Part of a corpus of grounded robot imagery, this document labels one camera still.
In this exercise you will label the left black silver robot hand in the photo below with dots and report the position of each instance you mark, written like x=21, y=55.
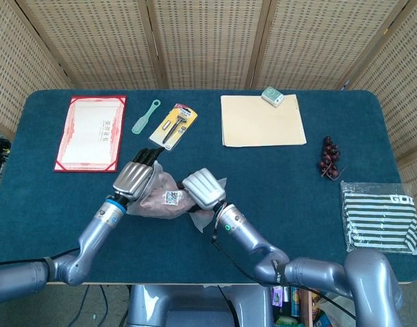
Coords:
x=131, y=180

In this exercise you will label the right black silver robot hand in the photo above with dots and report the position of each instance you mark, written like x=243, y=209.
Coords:
x=205, y=187

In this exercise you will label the transparent plastic zip bag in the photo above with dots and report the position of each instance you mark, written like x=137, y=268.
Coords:
x=203, y=221

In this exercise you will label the pink floral clothes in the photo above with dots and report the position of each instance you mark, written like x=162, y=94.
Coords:
x=157, y=207

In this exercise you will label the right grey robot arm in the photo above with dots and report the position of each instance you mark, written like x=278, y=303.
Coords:
x=317, y=272

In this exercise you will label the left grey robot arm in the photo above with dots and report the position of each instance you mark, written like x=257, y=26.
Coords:
x=89, y=238

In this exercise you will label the bagged black white striped clothes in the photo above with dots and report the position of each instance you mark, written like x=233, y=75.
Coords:
x=375, y=218

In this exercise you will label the white crumpled plastic bag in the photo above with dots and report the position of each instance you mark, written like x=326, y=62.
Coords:
x=334, y=311

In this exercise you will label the green plastic brush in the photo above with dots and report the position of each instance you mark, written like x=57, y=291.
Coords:
x=140, y=124

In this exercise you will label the red certificate folder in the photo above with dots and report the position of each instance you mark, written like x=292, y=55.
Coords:
x=89, y=133

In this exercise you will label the razor in yellow package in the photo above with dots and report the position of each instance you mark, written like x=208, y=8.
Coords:
x=174, y=126

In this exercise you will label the tan manila folder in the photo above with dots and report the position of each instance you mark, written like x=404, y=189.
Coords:
x=259, y=126

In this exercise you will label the small green white box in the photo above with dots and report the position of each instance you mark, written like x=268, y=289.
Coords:
x=272, y=96

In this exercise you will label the grey robot torso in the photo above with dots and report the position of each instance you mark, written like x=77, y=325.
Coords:
x=181, y=306

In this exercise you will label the dark red grape bunch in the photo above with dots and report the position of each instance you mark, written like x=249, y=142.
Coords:
x=329, y=158

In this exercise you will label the shelf with colourful items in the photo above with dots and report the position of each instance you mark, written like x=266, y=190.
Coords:
x=292, y=303

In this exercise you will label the woven folding screen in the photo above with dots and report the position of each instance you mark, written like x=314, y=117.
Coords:
x=208, y=41

